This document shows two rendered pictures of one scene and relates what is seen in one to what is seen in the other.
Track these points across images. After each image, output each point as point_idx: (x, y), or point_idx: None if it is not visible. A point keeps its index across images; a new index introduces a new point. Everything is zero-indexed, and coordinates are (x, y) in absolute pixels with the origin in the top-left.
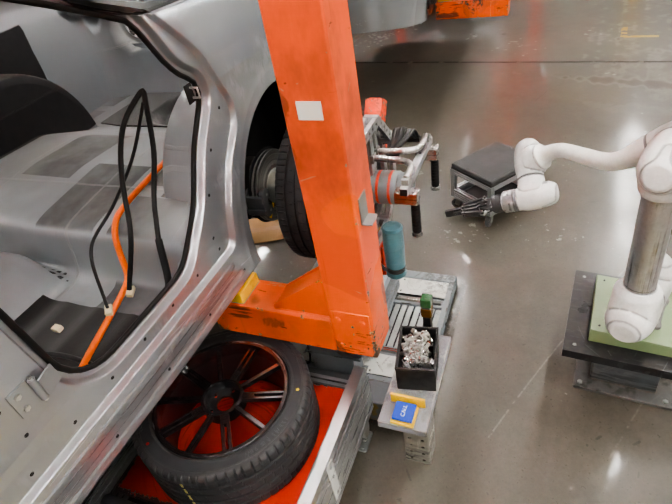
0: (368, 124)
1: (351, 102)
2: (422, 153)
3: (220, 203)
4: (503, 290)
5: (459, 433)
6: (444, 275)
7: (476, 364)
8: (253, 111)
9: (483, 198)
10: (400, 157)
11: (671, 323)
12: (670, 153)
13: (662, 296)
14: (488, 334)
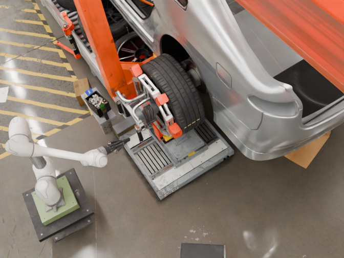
0: (148, 86)
1: (84, 24)
2: (131, 113)
3: (153, 28)
4: (138, 216)
5: (101, 143)
6: (165, 192)
7: (117, 170)
8: (167, 33)
9: (115, 149)
10: (131, 99)
11: (40, 201)
12: (14, 120)
13: (32, 167)
14: (125, 187)
